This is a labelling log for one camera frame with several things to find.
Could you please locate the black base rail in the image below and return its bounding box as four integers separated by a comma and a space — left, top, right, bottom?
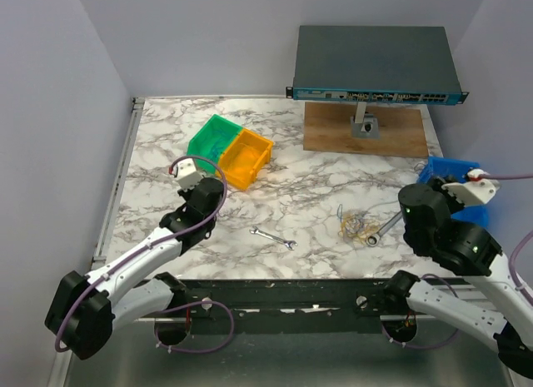
154, 273, 409, 344

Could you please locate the green plastic bin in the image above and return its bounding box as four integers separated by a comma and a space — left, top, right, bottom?
187, 115, 242, 164

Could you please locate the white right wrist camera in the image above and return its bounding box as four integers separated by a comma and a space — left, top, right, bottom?
445, 168, 501, 207

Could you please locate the silver open-end wrench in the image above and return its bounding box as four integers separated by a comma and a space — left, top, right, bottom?
250, 226, 297, 251

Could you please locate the grey metal stand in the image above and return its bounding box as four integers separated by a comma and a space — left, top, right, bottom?
350, 102, 380, 140

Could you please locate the network switch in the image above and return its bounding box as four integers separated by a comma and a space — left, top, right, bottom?
286, 25, 468, 106

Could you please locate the blue plastic bin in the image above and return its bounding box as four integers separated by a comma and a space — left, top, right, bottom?
416, 156, 491, 226

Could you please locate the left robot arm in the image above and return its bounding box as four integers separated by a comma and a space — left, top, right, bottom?
44, 177, 227, 360

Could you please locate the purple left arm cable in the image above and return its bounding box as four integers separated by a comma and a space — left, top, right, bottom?
53, 155, 237, 355

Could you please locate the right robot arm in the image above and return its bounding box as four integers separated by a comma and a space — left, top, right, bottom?
383, 169, 532, 379

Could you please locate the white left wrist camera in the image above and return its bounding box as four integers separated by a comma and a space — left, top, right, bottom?
169, 158, 203, 191

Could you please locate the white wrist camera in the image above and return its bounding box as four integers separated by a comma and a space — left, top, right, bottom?
169, 158, 203, 191
445, 168, 501, 207

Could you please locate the wooden board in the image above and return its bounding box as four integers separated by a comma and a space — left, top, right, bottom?
303, 102, 429, 158

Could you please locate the yellow plastic bin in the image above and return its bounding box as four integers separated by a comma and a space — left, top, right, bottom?
218, 128, 274, 191

